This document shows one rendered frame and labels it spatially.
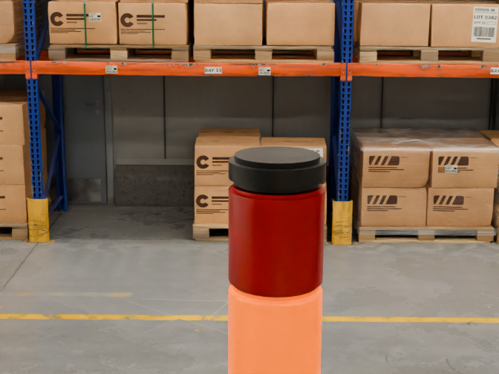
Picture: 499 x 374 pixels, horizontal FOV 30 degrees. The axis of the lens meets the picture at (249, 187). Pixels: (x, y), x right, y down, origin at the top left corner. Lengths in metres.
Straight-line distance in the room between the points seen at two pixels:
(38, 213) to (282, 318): 7.97
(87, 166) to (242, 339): 9.20
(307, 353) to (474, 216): 8.04
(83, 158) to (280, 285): 9.20
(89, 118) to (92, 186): 0.71
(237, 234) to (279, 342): 0.06
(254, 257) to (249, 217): 0.02
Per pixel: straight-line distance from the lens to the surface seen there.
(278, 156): 0.47
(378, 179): 8.28
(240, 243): 0.47
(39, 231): 8.47
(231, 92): 9.44
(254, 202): 0.46
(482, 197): 8.48
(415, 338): 6.40
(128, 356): 6.05
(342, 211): 8.24
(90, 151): 9.63
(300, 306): 0.48
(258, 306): 0.47
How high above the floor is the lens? 2.44
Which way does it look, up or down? 14 degrees down
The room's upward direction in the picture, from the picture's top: straight up
